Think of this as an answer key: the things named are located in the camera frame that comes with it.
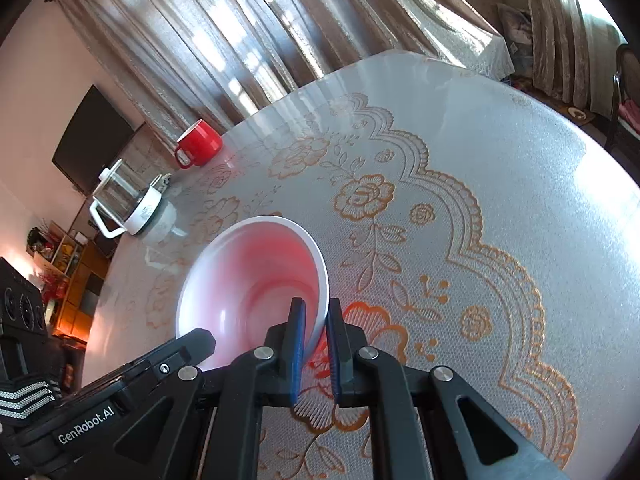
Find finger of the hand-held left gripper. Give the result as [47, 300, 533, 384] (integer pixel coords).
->
[79, 327, 217, 408]

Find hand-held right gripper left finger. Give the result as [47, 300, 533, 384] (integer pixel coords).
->
[112, 298, 307, 480]

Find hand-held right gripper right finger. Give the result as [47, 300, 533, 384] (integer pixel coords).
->
[325, 299, 571, 480]

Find red plastic bowl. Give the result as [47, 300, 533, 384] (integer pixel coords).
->
[175, 215, 331, 373]

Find wooden cabinet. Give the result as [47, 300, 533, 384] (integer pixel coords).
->
[27, 220, 111, 341]

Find glass kettle with white base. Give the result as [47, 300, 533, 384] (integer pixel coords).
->
[88, 158, 176, 238]

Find gold floral lace table mat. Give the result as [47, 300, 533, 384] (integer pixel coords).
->
[145, 92, 581, 480]

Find red mug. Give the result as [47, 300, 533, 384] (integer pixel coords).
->
[173, 119, 224, 170]

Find wide beige curtain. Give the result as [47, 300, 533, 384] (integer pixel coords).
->
[50, 0, 516, 151]

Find fabric pile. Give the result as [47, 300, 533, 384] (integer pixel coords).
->
[497, 2, 533, 78]

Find dark round-backed chair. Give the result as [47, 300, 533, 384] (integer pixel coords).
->
[602, 44, 640, 166]

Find narrow beige curtain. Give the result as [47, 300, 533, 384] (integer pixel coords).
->
[510, 0, 626, 116]

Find black white-striped strap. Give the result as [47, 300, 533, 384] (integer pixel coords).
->
[0, 374, 63, 418]

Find black wall television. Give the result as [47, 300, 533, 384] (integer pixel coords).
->
[51, 85, 136, 195]

